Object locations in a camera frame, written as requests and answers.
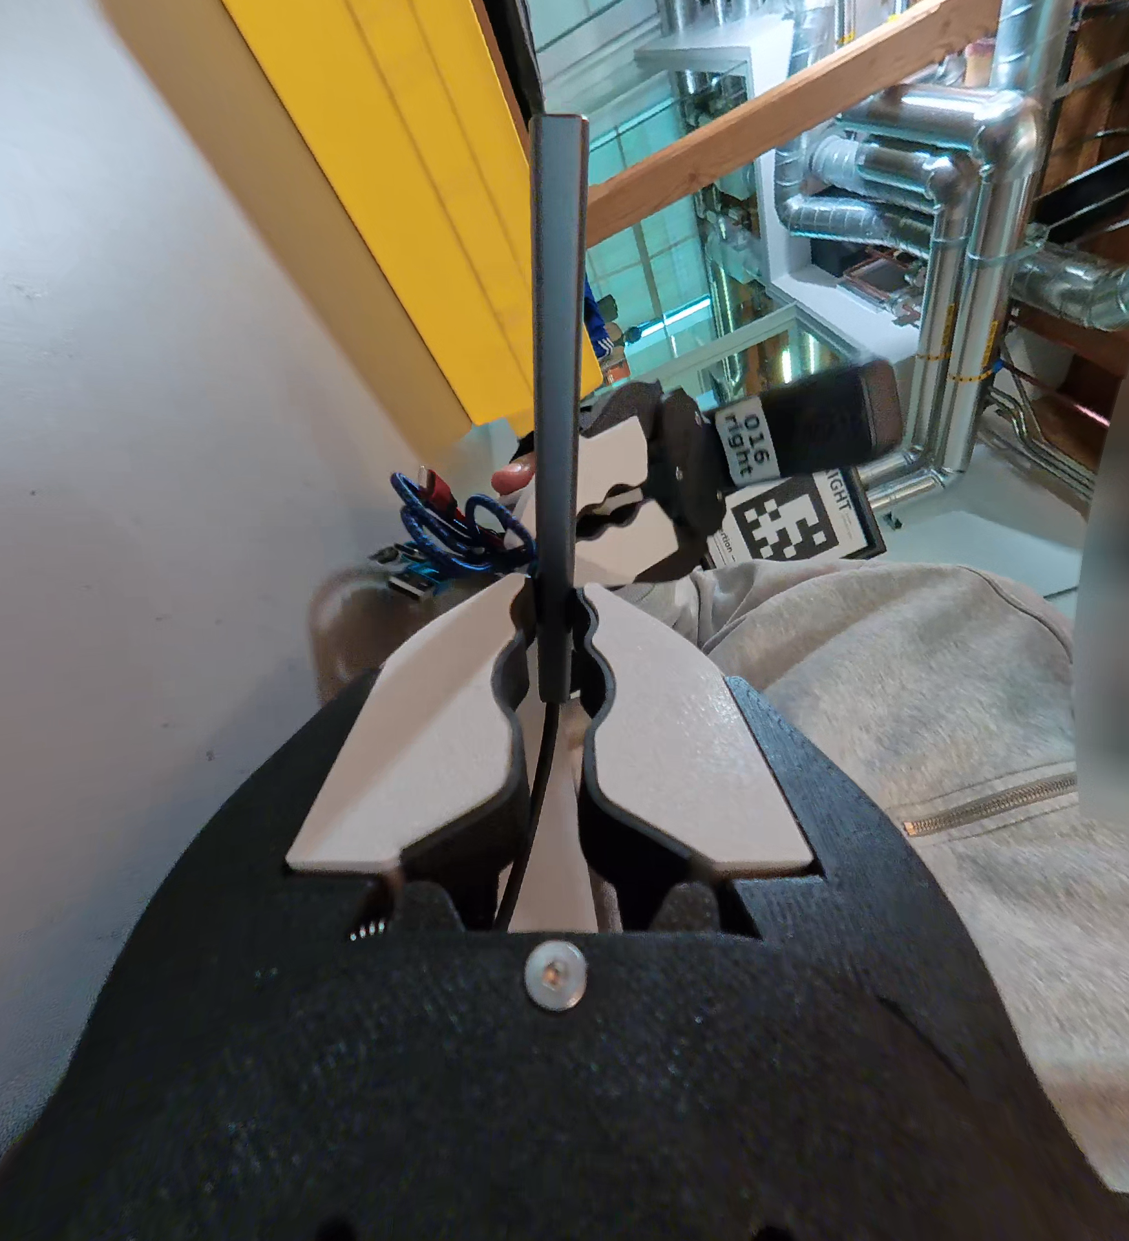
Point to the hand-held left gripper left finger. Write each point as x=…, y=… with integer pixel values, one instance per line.
x=418, y=757

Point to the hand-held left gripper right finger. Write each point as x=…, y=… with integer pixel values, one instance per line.
x=702, y=765

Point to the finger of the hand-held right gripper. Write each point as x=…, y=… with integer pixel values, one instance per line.
x=617, y=461
x=634, y=538

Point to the grey usb hub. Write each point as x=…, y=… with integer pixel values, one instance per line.
x=556, y=389

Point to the grey desk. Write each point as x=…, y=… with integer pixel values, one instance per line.
x=88, y=487

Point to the person's right hand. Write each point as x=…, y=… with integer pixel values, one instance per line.
x=511, y=477

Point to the person's grey hoodie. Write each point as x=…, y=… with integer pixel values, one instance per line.
x=912, y=699

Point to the wooden beam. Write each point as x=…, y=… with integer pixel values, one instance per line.
x=717, y=157

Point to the silver ventilation ducts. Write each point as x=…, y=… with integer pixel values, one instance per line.
x=951, y=126

